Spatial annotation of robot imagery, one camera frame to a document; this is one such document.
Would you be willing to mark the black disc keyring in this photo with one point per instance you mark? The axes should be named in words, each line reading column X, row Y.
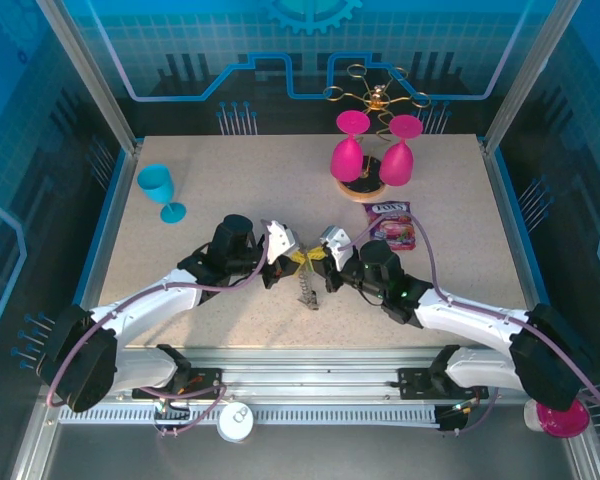
column 306, row 282

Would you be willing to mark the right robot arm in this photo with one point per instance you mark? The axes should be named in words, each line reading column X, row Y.
column 470, row 315

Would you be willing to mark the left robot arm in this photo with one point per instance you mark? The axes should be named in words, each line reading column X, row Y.
column 145, row 300

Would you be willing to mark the purple candy bag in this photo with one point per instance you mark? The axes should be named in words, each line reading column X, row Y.
column 395, row 232

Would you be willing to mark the blue plastic goblet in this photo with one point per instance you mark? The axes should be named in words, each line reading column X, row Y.
column 155, row 185

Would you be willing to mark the pink plastic goblet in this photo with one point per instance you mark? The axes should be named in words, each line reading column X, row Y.
column 397, row 165
column 347, row 155

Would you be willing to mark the aluminium mounting beam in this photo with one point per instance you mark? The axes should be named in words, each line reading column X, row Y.
column 305, row 375

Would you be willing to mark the white tin can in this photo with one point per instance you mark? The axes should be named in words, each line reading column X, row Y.
column 235, row 422

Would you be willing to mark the pink and white cup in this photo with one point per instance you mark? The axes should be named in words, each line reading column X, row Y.
column 562, row 422

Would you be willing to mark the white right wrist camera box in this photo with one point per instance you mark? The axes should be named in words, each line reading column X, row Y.
column 339, row 244

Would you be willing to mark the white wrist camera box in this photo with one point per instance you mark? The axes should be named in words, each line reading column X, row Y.
column 280, row 241
column 339, row 244

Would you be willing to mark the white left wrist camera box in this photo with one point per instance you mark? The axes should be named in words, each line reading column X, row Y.
column 280, row 241

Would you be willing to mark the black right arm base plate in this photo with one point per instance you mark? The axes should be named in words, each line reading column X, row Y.
column 412, row 385

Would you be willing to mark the aluminium table side rail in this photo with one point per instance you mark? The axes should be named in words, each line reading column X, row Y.
column 114, row 220
column 509, row 220

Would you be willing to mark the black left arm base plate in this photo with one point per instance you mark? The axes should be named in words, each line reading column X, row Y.
column 212, row 382

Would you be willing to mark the aluminium frame post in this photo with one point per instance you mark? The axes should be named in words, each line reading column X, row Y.
column 90, row 80
column 525, row 80

